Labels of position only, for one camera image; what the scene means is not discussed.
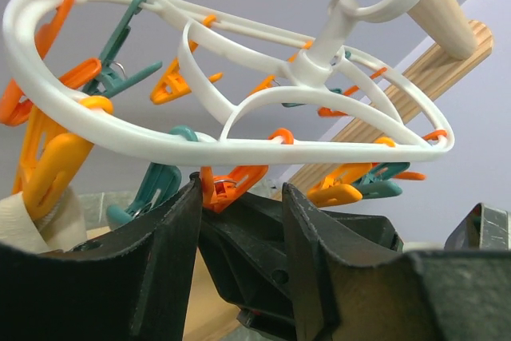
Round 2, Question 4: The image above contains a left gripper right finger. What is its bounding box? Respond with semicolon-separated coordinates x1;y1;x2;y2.
282;184;510;340

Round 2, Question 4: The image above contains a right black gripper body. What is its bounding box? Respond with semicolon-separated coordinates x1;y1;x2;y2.
199;192;402;337

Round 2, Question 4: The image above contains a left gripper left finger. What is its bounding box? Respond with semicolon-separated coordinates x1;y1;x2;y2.
1;174;202;340

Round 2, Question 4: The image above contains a taupe underwear beige waistband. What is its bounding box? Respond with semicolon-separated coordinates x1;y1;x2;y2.
0;188;87;253

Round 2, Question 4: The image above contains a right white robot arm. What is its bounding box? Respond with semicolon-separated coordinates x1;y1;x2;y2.
199;186;510;340

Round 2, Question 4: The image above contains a teal clip front left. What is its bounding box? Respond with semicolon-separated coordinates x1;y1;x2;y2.
106;163;182;230

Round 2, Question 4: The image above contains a teal clip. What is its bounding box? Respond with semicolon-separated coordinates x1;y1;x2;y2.
106;163;182;230
352;162;410;200
81;0;164;99

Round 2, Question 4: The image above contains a teal clip front right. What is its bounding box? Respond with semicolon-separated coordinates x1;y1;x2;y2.
352;162;410;200

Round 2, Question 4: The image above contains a white plastic clip hanger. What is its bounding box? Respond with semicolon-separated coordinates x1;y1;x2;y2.
2;0;456;169

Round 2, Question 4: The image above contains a teal clip back left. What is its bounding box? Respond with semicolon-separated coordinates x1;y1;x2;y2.
81;0;164;99

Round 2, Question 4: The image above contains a wooden hanging rack frame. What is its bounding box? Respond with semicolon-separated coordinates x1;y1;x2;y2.
183;0;496;341

